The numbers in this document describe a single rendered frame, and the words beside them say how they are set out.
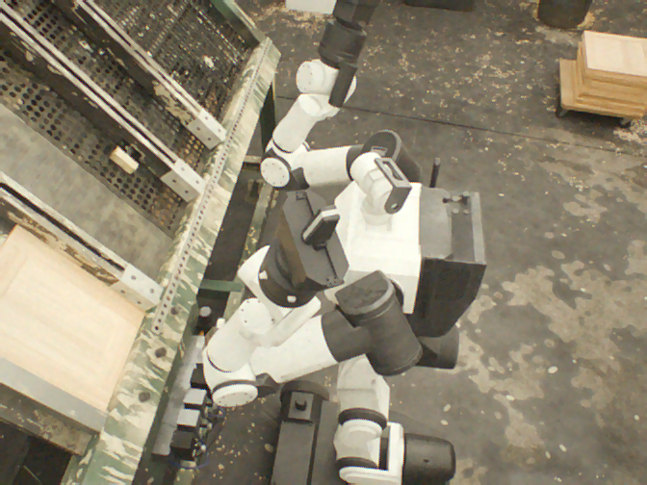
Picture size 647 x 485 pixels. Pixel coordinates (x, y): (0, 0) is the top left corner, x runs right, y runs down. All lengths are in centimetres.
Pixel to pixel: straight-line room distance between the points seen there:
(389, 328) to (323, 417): 130
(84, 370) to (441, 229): 93
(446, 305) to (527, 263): 193
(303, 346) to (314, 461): 121
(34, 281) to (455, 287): 99
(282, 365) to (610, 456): 183
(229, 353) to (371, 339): 24
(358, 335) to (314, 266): 34
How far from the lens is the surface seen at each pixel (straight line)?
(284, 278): 72
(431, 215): 113
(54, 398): 145
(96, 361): 155
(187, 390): 165
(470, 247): 109
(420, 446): 201
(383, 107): 395
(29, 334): 148
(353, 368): 140
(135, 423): 154
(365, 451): 193
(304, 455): 215
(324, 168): 133
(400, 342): 98
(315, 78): 122
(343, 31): 121
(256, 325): 89
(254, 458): 237
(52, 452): 173
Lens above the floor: 219
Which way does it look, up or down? 47 degrees down
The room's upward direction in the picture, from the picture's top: straight up
